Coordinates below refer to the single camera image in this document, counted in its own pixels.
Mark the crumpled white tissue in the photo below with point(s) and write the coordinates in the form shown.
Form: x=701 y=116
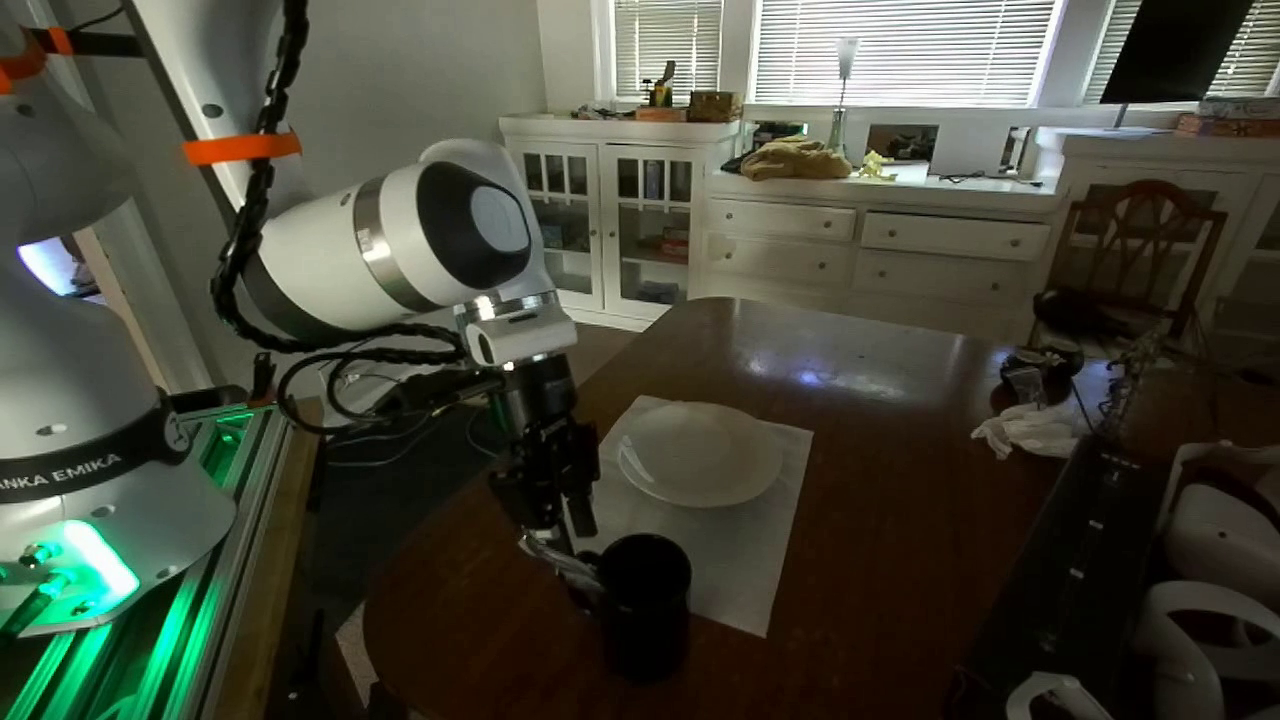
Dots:
x=1025 y=430

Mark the dark picture frame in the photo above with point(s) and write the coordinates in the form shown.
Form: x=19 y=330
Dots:
x=902 y=143

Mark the yellow bread loaf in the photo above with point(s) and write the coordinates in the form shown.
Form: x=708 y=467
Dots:
x=795 y=160

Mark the dark wooden chair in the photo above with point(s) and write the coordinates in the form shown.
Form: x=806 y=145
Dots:
x=1135 y=212

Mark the white VR controller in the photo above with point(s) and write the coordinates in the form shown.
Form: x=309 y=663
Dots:
x=1223 y=535

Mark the narrow white window blind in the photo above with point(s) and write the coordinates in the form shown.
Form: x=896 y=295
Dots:
x=1261 y=60
x=682 y=41

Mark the white plate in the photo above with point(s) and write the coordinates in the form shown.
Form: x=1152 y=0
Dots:
x=701 y=453

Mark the white glass door cabinet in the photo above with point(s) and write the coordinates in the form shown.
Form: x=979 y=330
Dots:
x=641 y=186

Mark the green lit aluminium stand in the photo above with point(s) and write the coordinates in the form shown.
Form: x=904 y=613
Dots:
x=161 y=640

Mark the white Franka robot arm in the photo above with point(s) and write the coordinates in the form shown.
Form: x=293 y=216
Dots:
x=333 y=255

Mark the white paper towel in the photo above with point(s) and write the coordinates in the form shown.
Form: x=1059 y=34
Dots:
x=744 y=562

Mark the white drawer sideboard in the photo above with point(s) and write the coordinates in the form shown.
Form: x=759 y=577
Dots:
x=800 y=266

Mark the wide white window blind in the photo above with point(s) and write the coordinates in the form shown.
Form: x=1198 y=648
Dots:
x=904 y=45

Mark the tall slim candlestick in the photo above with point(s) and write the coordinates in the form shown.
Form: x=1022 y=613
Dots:
x=847 y=92

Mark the long black box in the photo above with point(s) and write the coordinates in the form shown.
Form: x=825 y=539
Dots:
x=1065 y=573

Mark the black mug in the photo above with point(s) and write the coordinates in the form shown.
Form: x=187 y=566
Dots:
x=650 y=607

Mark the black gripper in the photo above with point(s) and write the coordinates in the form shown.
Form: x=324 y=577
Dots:
x=547 y=425

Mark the small brown box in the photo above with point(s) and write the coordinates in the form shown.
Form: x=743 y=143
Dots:
x=708 y=106

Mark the black mounting rod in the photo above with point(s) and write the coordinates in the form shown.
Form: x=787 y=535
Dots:
x=95 y=41

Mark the black flat screen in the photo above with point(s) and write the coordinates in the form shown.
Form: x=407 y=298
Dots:
x=1172 y=45

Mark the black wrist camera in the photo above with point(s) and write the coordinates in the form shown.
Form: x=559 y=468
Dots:
x=435 y=395

